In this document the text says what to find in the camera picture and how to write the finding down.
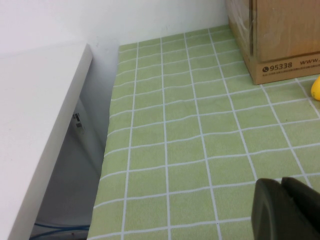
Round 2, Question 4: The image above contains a small barcode sticker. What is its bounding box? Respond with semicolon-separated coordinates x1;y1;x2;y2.
71;111;85;130

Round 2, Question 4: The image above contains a blue cable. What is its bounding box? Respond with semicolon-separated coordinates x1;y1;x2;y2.
31;223;91;239

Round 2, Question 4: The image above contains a cardboard box printed 95338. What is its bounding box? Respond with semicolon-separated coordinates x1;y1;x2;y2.
226;0;320;86

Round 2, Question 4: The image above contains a green checkered tablecloth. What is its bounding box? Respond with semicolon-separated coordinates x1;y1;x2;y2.
86;24;320;240

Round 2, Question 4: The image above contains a white side table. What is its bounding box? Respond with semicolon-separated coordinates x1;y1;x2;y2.
0;42;94;240

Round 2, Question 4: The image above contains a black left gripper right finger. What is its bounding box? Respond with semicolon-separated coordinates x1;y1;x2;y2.
280;176;320;232

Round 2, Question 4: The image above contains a yellow rubber duck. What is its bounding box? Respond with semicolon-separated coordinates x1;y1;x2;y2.
310;76;320;102

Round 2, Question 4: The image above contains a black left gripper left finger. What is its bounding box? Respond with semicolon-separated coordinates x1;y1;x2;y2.
250;177;320;240

